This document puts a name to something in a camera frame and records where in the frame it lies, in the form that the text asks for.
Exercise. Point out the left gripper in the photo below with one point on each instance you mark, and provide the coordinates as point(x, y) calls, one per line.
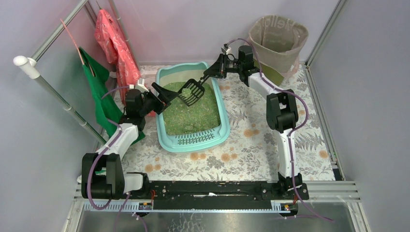
point(157, 99)

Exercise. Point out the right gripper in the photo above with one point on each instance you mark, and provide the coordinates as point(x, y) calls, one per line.
point(217, 66)

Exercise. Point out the black litter scoop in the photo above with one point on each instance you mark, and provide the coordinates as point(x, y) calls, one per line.
point(192, 90)

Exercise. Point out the teal litter box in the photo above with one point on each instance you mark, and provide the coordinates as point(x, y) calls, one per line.
point(191, 142)

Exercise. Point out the bin with plastic liner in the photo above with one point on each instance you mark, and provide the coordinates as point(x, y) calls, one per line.
point(278, 42)

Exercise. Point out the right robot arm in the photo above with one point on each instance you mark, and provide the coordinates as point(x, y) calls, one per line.
point(281, 111)

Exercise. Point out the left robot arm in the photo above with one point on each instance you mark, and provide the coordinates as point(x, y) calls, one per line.
point(102, 172)

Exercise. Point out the green cat litter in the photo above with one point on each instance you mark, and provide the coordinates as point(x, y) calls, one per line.
point(180, 119)

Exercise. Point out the pink patterned cloth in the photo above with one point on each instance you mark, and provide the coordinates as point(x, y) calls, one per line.
point(108, 35)

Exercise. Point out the green cloth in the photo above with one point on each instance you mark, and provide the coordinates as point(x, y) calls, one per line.
point(106, 110)

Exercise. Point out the floral mat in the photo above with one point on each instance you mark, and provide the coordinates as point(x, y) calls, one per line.
point(249, 153)

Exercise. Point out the pink hanger rod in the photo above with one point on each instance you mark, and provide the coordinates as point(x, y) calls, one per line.
point(73, 41)

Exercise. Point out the white capped metal pole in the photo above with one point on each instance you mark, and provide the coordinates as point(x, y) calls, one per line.
point(27, 65)

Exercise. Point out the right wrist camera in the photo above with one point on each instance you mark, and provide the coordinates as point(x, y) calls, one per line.
point(226, 49)

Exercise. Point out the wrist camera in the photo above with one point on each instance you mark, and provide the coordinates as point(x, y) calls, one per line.
point(140, 85)
point(226, 49)

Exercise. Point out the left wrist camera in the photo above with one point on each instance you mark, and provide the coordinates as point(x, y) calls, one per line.
point(140, 85)

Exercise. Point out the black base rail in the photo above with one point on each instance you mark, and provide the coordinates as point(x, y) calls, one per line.
point(209, 195)

